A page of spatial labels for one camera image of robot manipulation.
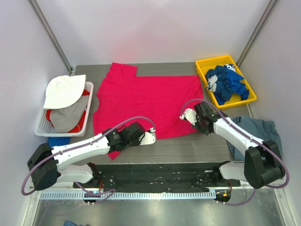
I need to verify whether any blue cloth at left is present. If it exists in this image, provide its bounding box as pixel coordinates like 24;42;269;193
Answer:
48;137;71;147

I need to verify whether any white t shirt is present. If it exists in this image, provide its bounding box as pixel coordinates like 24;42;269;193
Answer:
43;74;86;110

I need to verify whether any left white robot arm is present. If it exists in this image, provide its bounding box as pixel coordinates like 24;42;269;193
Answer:
26;122;155;191

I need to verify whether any grey t shirt in basket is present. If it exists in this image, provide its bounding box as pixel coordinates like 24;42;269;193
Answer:
50;95;91;134

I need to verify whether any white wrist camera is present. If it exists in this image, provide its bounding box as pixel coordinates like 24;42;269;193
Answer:
139;127;156;145
180;108;197;126

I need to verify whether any white plastic basket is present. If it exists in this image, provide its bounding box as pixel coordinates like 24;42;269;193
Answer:
34;81;94;137

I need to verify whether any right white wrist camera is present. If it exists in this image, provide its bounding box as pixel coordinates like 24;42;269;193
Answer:
180;108;197;126

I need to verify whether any yellow plastic tray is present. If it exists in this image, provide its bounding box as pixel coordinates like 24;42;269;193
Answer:
196;55;257;110

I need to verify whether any pink t shirt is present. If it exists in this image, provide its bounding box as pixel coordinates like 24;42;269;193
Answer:
93;62;204;161

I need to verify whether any white slotted cable duct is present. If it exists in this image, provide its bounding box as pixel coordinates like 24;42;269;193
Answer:
40;190;216;200

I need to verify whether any blue t shirt in tray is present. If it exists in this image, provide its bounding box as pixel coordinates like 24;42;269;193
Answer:
205;64;250;105

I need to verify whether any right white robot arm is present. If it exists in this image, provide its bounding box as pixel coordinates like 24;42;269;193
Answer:
182;101;290;189

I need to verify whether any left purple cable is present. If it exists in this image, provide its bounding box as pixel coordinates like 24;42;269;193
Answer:
21;115;156;204

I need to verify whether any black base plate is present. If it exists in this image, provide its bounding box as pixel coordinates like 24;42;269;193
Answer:
82;162;241;193

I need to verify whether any grey-blue t shirt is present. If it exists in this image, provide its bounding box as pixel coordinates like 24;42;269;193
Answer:
231;116;283;155

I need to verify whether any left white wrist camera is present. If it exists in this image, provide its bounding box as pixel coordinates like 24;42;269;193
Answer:
139;127;156;145

